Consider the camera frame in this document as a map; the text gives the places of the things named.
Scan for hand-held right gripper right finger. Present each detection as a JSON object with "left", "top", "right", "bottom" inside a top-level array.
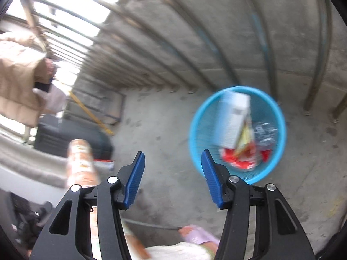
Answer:
[{"left": 201, "top": 149, "right": 316, "bottom": 260}]

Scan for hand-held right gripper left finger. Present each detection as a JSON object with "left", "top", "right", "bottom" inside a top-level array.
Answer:
[{"left": 30, "top": 152, "right": 145, "bottom": 260}]

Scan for blue mesh basket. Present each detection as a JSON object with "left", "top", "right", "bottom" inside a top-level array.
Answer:
[{"left": 189, "top": 86, "right": 287, "bottom": 185}]

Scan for yellow snack packet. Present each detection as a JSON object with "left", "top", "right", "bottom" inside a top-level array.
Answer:
[{"left": 234, "top": 122, "right": 254, "bottom": 158}]

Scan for white carton box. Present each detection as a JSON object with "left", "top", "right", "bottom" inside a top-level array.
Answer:
[{"left": 217, "top": 91, "right": 251, "bottom": 149}]

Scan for clear plastic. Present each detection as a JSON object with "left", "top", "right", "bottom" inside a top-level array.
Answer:
[{"left": 252, "top": 122, "right": 277, "bottom": 151}]

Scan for red and white packet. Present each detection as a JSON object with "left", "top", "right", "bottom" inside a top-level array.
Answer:
[{"left": 93, "top": 159, "right": 116, "bottom": 172}]

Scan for clear packet with red print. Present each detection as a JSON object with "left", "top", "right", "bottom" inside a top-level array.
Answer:
[{"left": 221, "top": 145, "right": 272, "bottom": 170}]

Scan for purple slipper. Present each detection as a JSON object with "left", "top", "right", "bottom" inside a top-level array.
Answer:
[{"left": 179, "top": 224, "right": 220, "bottom": 245}]

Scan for grey metal box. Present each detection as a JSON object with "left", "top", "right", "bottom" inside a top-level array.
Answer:
[{"left": 81, "top": 89, "right": 125, "bottom": 126}]

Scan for person's clothing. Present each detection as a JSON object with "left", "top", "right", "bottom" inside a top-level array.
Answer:
[{"left": 145, "top": 241, "right": 217, "bottom": 260}]

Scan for yellow stick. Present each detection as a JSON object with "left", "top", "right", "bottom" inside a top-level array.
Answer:
[{"left": 68, "top": 91, "right": 114, "bottom": 136}]

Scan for black crate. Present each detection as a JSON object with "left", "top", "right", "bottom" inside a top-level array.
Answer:
[{"left": 34, "top": 114, "right": 114, "bottom": 160}]

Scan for hanging white cloth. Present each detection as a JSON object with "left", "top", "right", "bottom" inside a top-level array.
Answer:
[{"left": 35, "top": 85, "right": 67, "bottom": 114}]

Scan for dark object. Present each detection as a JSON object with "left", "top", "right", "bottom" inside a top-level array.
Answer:
[{"left": 0, "top": 190, "right": 53, "bottom": 255}]

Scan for metal railing bars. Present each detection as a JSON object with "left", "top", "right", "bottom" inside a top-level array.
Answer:
[{"left": 0, "top": 0, "right": 347, "bottom": 122}]

